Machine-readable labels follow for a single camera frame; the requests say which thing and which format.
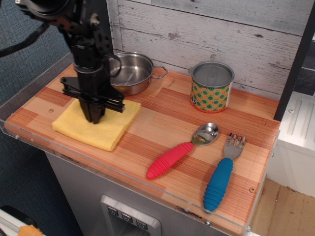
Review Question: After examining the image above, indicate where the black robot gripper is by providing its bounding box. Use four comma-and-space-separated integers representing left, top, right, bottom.
61, 66, 125, 124

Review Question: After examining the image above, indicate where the yellow rag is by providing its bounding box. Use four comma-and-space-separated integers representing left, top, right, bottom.
52, 99, 141, 151

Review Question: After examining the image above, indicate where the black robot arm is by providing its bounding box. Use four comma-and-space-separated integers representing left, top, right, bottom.
15, 0, 125, 124

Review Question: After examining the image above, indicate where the small steel pot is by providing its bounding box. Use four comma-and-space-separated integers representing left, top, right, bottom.
109, 52, 168, 96

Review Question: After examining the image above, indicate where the grey toy fridge cabinet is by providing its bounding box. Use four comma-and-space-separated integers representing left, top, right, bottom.
46, 153, 224, 236

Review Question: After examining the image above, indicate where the silver dispenser button panel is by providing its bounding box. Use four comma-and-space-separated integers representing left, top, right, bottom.
100, 195, 162, 236

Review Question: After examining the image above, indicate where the patterned tin can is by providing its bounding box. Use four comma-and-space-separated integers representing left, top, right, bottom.
189, 61, 234, 113

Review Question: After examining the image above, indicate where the clear acrylic table guard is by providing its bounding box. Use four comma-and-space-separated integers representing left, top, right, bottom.
0, 38, 281, 236

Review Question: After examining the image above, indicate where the orange object at corner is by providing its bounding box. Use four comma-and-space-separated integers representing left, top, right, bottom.
18, 225, 44, 236

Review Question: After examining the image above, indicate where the white toy appliance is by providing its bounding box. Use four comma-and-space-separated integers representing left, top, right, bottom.
266, 92, 315, 197

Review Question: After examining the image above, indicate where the black left frame post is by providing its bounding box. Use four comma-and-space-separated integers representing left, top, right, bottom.
97, 0, 113, 54

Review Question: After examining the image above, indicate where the black frame post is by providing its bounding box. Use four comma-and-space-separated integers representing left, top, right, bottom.
97, 0, 113, 54
274, 3, 315, 121

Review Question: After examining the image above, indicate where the red handled spoon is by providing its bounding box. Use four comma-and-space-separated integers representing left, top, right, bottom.
146, 122, 219, 179

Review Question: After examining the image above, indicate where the blue handled fork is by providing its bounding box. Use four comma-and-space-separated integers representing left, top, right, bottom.
203, 133, 246, 211

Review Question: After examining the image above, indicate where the black right frame post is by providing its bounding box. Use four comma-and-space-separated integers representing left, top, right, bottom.
274, 3, 315, 121

